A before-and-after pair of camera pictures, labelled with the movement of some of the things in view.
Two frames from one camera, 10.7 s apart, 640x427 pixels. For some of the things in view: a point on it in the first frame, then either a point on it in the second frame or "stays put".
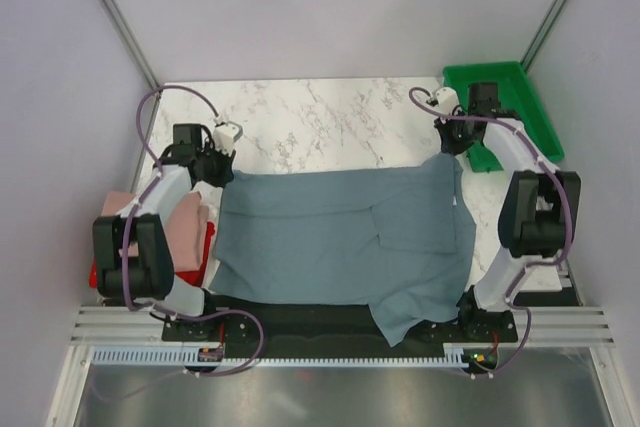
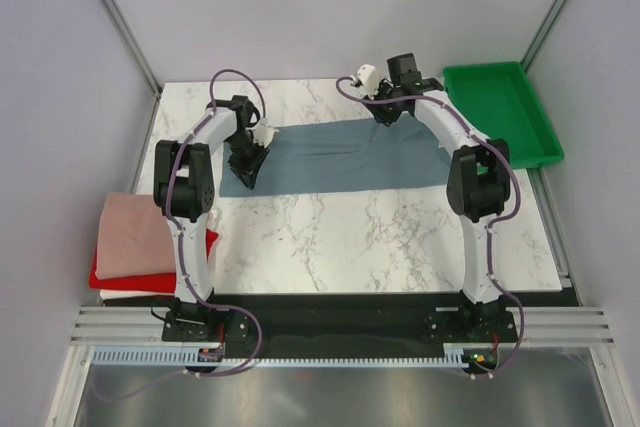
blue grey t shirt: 391,239 -> 342,156
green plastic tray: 518,98 stays put
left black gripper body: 215,166 -> 247,154
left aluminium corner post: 115,13 stays put
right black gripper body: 455,134 -> 386,112
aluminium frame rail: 560,325 stays put
